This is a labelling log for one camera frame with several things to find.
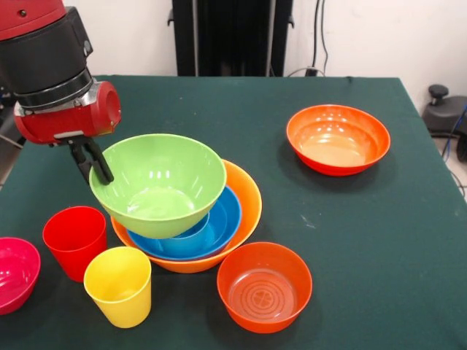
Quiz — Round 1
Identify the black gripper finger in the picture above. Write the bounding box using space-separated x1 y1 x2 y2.
82 136 115 186
67 140 93 186

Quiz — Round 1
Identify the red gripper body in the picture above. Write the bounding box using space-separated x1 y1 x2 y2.
13 80 123 147

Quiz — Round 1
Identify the green bowl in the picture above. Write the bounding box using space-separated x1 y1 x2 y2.
88 133 228 240

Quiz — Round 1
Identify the red cup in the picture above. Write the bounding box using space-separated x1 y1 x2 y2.
42 206 108 284

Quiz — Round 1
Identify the blue cup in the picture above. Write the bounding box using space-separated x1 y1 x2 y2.
160 218 211 256

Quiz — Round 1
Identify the pink bowl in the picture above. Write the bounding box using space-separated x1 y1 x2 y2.
0 236 42 316

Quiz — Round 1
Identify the small blue bowl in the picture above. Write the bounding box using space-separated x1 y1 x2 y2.
156 209 230 256

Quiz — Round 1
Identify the yellow cup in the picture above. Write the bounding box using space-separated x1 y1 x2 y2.
83 246 152 329

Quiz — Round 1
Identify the large blue bowl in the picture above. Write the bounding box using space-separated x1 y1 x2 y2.
126 185 243 262

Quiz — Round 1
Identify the large orange bowl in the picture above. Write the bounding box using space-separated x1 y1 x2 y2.
109 159 263 274

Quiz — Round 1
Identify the wide red bowl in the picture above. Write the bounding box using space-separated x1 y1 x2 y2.
285 104 392 177

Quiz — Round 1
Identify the black caster base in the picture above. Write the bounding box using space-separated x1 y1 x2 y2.
422 84 467 136
0 105 25 154

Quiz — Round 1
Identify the small red bowl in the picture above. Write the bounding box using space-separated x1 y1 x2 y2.
216 241 314 334

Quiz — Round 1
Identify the dark green tablecloth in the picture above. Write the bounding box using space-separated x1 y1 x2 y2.
0 74 467 350

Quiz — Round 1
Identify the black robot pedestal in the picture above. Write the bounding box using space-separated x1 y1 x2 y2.
167 0 295 77

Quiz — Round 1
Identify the black hanging cable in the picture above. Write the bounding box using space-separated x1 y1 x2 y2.
312 0 329 76

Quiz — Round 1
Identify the blue cable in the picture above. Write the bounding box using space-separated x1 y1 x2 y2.
441 104 467 161

